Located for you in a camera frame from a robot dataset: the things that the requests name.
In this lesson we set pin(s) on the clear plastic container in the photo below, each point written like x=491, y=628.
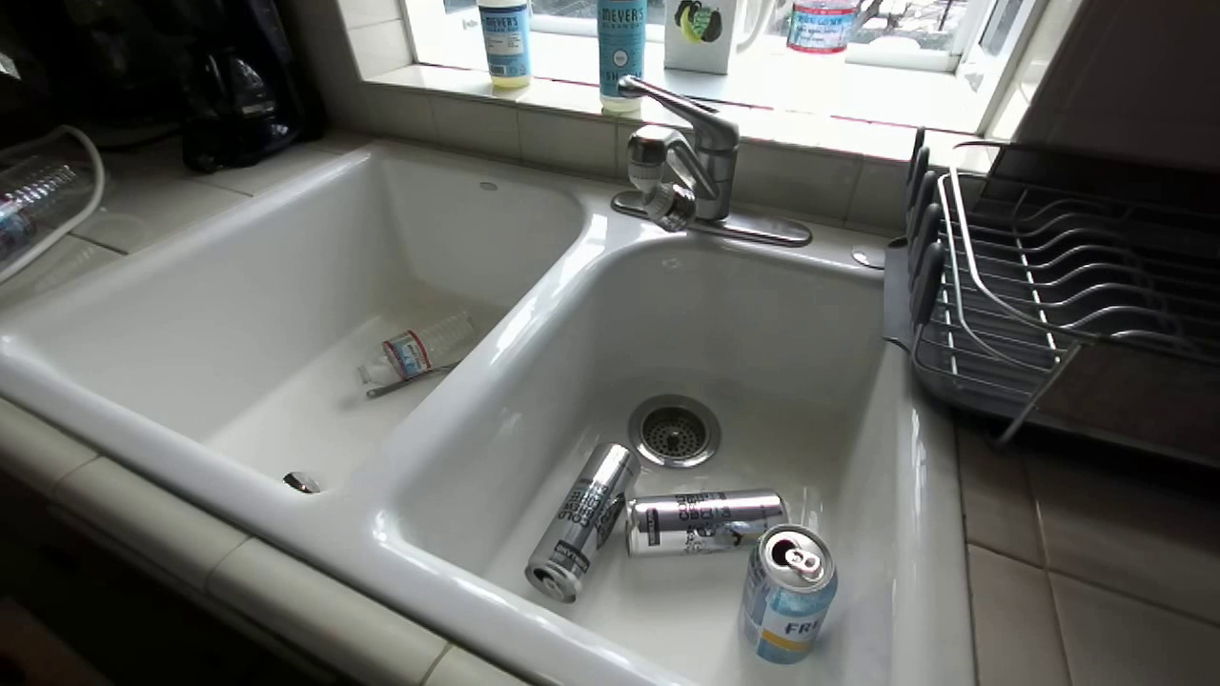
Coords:
x=44, y=193

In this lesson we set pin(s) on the white double basin sink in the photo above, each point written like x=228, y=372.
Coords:
x=255, y=305

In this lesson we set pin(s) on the soap pump bottle blue label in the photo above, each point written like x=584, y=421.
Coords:
x=504, y=42

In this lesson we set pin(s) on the white carton with green print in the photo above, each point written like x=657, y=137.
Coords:
x=701, y=32

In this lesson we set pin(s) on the window with white sill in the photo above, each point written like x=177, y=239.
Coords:
x=786, y=98

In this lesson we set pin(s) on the chrome sink faucet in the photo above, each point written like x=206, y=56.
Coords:
x=693, y=154

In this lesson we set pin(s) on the blue drink can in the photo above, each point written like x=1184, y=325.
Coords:
x=786, y=612

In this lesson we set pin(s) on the blue and red tub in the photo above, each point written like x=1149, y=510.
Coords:
x=824, y=26

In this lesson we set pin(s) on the black coffee maker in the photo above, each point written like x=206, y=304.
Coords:
x=241, y=98

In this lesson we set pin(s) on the metal sink drain strainer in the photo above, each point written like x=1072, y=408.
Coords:
x=677, y=432

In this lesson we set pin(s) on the slim silver can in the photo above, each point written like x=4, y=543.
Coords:
x=584, y=516
x=701, y=520

